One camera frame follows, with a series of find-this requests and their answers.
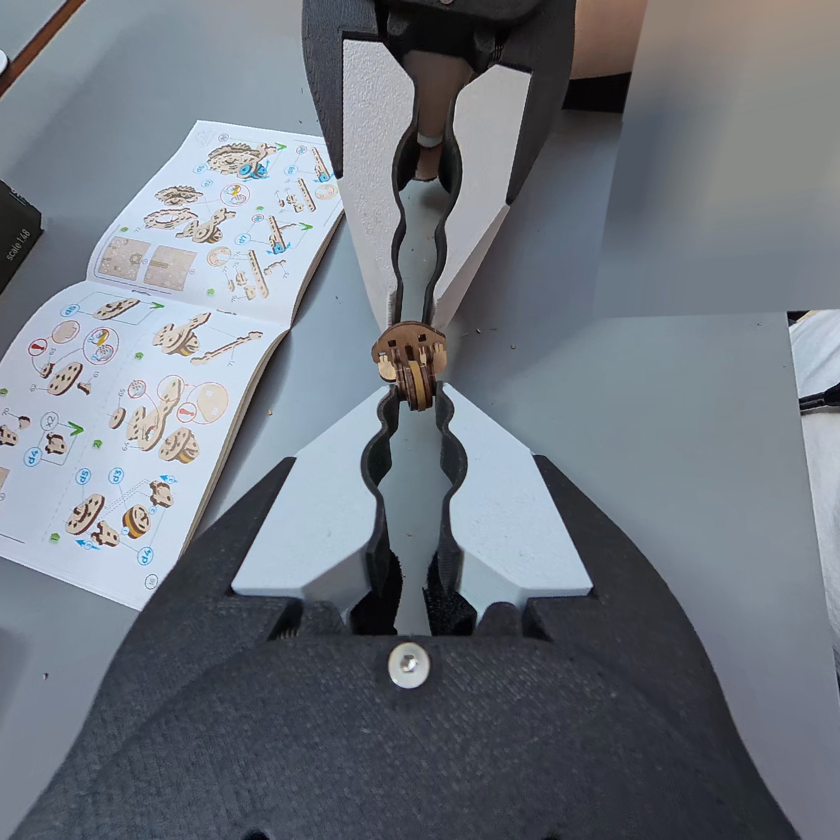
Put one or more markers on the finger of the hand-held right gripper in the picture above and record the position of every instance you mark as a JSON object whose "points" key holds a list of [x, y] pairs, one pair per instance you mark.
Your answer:
{"points": [[499, 131], [371, 131]]}

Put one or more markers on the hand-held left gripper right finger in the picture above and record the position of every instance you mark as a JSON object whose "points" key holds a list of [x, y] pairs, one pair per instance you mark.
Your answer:
{"points": [[512, 525]]}

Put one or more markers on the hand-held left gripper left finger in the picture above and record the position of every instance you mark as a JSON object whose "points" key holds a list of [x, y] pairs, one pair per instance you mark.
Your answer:
{"points": [[308, 525]]}

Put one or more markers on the small wooden model assembly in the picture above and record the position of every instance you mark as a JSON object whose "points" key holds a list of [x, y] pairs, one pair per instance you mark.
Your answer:
{"points": [[410, 338]]}

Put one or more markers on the person's right forearm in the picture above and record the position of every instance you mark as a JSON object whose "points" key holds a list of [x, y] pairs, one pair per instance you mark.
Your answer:
{"points": [[604, 39]]}

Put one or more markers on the person's right hand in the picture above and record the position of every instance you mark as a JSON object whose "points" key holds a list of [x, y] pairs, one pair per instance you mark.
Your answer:
{"points": [[433, 98]]}

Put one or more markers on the illustrated assembly instruction booklet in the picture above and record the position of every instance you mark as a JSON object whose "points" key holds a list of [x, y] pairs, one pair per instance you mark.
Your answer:
{"points": [[164, 295]]}

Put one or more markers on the person's white garment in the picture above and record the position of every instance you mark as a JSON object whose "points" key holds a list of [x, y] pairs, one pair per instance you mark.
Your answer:
{"points": [[820, 525]]}

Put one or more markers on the black cardboard box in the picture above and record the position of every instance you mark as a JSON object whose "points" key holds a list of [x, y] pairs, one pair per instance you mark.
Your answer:
{"points": [[16, 229]]}

